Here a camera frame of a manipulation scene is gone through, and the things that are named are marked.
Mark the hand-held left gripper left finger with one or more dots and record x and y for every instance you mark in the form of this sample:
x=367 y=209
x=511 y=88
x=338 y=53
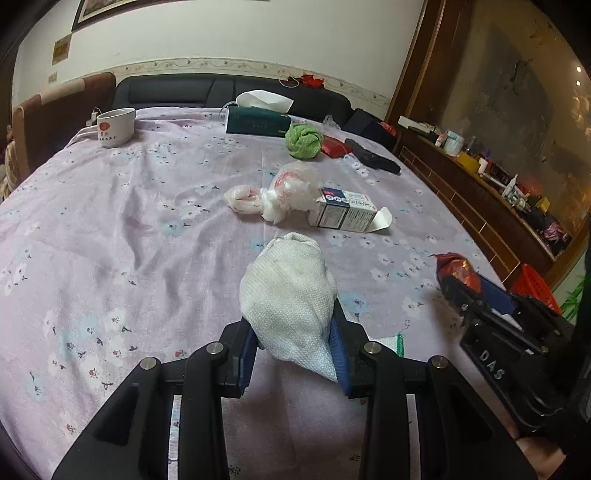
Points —
x=247 y=360

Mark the white tissue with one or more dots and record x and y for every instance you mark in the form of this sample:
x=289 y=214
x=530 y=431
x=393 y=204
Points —
x=263 y=100

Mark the yellow box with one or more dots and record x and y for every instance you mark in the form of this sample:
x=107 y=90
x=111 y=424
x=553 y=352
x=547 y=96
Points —
x=467 y=162

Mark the white mug with red print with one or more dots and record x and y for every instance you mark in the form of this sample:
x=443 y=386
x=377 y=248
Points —
x=115 y=129

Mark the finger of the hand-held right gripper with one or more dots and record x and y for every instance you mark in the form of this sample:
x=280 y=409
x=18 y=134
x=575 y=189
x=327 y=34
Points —
x=496 y=295
x=461 y=300

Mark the brown upholstered chair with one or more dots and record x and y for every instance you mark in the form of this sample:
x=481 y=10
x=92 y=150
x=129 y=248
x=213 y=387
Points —
x=55 y=124

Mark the black leather sofa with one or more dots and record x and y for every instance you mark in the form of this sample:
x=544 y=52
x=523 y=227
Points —
x=175 y=92

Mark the small clear plastic bag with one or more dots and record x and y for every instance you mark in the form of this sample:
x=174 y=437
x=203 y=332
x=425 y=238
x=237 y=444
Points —
x=330 y=122

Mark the red item on sofa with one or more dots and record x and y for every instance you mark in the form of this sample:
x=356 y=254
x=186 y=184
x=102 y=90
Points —
x=312 y=81

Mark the dark wooden pillar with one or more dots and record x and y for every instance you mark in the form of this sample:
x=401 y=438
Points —
x=420 y=55

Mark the dark green tissue box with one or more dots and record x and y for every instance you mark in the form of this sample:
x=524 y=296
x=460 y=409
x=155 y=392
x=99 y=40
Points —
x=256 y=123

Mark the wooden cabinet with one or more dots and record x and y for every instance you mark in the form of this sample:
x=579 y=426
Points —
x=461 y=198

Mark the red pouch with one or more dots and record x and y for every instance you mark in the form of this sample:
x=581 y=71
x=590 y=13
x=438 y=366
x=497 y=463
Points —
x=334 y=147

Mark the green cloth ball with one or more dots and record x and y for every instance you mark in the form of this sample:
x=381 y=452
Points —
x=302 y=141

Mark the red snack packet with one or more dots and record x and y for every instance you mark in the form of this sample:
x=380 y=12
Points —
x=457 y=270

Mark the small white blue medicine box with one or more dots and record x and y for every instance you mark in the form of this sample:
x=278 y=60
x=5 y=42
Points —
x=341 y=212

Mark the person's right hand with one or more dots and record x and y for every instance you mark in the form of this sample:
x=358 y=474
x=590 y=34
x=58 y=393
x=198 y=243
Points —
x=538 y=459

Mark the dark bag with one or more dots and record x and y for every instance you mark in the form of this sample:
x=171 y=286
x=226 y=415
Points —
x=367 y=127

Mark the white cloth with green edge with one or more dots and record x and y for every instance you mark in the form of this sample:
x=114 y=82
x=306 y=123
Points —
x=286 y=286

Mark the crumpled clear plastic bag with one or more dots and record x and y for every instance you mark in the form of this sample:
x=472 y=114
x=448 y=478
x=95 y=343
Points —
x=291 y=189

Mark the small wall plaque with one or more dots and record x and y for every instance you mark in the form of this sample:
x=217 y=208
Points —
x=61 y=50

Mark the red plastic basket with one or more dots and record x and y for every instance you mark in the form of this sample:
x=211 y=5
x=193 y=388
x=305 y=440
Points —
x=535 y=284

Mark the white jar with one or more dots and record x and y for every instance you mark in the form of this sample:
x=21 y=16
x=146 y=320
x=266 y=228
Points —
x=455 y=143

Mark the framed painting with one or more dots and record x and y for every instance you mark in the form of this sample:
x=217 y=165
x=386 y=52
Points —
x=106 y=11

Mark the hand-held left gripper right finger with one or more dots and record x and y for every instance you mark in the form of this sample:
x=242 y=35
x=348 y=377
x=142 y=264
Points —
x=339 y=364

